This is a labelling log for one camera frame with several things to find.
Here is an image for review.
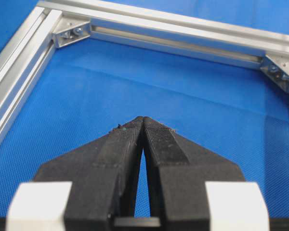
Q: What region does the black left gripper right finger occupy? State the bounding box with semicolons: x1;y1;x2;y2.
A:
143;117;245;223

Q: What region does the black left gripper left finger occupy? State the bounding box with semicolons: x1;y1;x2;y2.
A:
33;116;143;224

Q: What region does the blue table mat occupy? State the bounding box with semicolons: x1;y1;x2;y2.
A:
0;0;289;219

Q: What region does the aluminium extrusion frame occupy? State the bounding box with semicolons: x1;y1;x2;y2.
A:
0;0;289;144

